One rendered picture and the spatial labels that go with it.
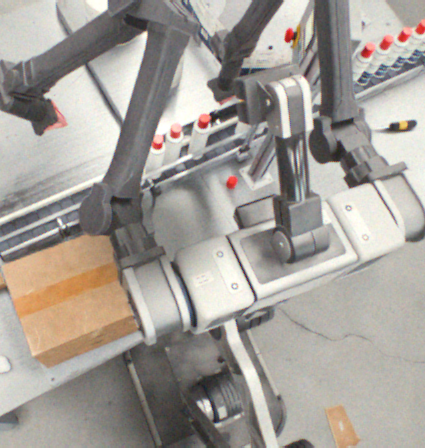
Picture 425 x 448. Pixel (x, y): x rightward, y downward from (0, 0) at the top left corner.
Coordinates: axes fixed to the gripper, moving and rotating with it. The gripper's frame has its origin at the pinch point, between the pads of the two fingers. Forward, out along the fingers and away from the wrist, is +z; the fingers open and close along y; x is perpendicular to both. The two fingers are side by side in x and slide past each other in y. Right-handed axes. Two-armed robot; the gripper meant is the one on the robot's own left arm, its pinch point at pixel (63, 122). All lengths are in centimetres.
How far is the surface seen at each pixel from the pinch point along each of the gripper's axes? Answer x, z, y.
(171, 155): -10.0, 34.9, -8.7
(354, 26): -69, 18, -19
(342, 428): 15, 140, -112
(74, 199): 20.6, 21.3, -8.1
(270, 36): -49, 77, 29
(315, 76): -57, 21, -22
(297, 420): 29, 130, -101
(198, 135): -20.3, 35.8, -8.2
